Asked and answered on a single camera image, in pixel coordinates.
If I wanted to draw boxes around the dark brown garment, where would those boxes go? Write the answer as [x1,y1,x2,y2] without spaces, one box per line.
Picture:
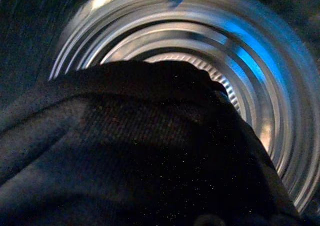
[0,60,308,226]

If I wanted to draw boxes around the white front-load washing machine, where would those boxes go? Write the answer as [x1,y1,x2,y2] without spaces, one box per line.
[47,0,320,215]

